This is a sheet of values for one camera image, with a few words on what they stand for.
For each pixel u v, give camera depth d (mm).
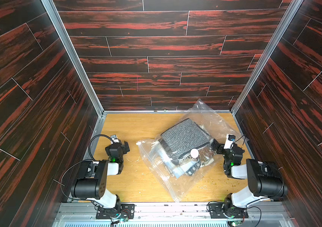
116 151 713
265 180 453
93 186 449
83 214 734
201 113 1085
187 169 819
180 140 853
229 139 784
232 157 698
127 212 734
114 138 816
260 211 677
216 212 732
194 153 804
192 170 820
